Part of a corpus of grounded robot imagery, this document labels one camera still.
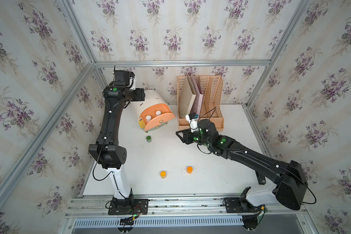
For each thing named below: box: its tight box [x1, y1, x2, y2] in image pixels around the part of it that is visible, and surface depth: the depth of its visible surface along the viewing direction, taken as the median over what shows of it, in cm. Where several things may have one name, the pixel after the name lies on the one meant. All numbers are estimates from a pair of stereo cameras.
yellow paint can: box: [160, 170, 167, 179], surface depth 84 cm
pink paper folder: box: [190, 73, 204, 116], surface depth 92 cm
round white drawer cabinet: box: [130, 89, 176, 133], surface depth 90 cm
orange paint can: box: [186, 166, 194, 175], surface depth 86 cm
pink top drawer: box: [139, 103, 176, 132], surface depth 88 cm
